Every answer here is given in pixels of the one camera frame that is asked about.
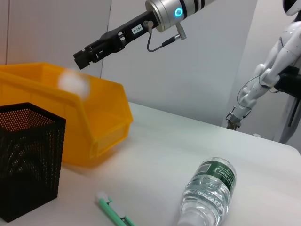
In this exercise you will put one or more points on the white paper ball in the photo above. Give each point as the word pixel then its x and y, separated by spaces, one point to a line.
pixel 74 82

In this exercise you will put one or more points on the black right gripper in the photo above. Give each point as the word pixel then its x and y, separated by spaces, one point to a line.
pixel 131 29

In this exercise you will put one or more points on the green utility knife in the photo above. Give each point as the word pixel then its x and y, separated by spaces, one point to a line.
pixel 113 209

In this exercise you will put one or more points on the clear water bottle green label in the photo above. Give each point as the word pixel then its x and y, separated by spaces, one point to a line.
pixel 207 193

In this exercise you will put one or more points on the black mesh pen holder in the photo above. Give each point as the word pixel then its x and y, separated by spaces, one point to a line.
pixel 28 160

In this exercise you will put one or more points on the white humanoid robot figure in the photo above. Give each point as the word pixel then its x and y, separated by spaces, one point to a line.
pixel 282 54

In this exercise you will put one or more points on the yellow plastic storage bin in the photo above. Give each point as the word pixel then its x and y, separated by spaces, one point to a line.
pixel 101 117

